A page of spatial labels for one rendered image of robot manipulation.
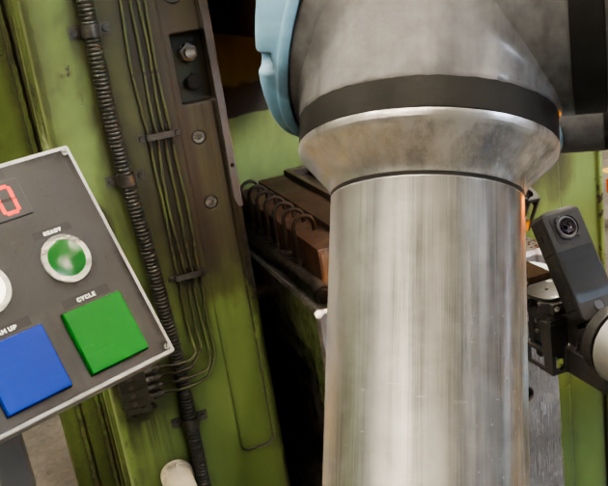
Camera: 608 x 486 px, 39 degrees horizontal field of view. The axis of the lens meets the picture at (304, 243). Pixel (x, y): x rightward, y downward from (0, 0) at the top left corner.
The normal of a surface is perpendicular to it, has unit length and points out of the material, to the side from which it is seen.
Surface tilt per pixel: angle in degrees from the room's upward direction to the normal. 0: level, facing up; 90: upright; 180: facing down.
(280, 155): 90
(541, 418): 90
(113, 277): 60
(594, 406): 90
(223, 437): 90
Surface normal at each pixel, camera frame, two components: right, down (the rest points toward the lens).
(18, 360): 0.54, -0.36
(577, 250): 0.22, -0.28
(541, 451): 0.35, 0.25
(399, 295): -0.40, -0.19
